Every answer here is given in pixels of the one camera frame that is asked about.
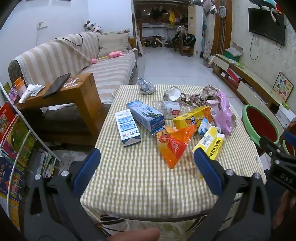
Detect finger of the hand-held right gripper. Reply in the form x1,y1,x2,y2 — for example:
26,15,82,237
283,131,296,151
259,136,284,160

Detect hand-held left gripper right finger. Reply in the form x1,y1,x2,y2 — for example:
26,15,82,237
185,147,272,241

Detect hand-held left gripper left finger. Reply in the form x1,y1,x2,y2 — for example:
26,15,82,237
24,147,109,241

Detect red bin with green rim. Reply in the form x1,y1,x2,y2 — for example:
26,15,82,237
242,104,281,145

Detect small blue white packet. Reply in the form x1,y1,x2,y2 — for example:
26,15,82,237
198,117,215,137

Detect yellow snack box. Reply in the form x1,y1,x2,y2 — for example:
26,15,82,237
173,106,212,130

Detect person's right hand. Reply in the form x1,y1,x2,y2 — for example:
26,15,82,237
273,190,296,230

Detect person's left hand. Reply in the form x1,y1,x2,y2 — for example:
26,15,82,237
106,228,160,241

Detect white cardboard box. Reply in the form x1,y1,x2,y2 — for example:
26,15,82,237
276,104,294,123

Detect yellow white box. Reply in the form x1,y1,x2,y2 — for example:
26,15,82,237
191,126,226,160

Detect orange snack bag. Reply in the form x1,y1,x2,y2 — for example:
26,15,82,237
154,126,197,169

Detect star checkers board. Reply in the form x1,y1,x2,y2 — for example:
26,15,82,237
272,71,295,102

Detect checked yellow tablecloth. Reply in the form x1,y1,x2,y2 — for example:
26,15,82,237
80,84,266,223

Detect white blue milk carton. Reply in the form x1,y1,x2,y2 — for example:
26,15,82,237
114,109,141,147

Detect pink plastic bag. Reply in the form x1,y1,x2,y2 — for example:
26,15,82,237
206,91,233,136

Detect wooden side table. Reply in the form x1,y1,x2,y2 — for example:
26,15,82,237
16,72,107,145

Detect long television cabinet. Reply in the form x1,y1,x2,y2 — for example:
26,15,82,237
213,53,289,109

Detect crumpled newspaper ball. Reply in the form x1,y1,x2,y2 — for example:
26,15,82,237
202,85,220,100
188,93,207,107

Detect clear plastic bottle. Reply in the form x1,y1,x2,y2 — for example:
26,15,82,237
152,100,197,121

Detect stack of picture books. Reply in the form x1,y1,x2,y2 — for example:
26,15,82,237
0,102,37,230

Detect long blue box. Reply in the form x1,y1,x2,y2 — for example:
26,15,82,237
126,100,165,133

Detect red box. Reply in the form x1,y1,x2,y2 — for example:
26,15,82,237
227,68,243,82

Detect black tablet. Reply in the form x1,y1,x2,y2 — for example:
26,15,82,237
42,73,71,99

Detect white crumpled tissue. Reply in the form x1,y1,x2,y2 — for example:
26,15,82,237
18,84,45,103

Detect green box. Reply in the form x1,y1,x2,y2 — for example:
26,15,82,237
223,50,241,62

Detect grey crumpled paper ball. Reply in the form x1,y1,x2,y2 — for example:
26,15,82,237
136,78,156,95

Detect striped beige sofa cover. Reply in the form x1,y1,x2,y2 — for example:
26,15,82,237
17,31,137,105

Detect pink snack packet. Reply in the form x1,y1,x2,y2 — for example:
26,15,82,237
8,87,19,102

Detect orange snack packet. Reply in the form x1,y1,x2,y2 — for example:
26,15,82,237
14,77,26,95

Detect pink toy hammer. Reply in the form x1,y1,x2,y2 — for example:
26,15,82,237
91,50,123,64

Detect brown sofa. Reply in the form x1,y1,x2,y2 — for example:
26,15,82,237
8,31,139,145

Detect wooden partition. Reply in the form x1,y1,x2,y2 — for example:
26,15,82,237
214,0,233,56

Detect beige pillow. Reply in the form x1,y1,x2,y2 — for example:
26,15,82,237
98,32,130,56

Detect teal toy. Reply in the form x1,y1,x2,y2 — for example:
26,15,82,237
251,0,278,11

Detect white balance bike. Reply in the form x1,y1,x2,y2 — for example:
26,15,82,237
151,34,173,48

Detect white standing air conditioner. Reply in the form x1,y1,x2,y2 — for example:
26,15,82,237
187,5,203,56

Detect white wire book rack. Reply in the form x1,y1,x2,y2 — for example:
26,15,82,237
0,83,58,223

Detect black television cable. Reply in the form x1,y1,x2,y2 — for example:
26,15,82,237
251,32,258,61

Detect black wall television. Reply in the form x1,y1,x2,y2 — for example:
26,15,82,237
248,7,285,46

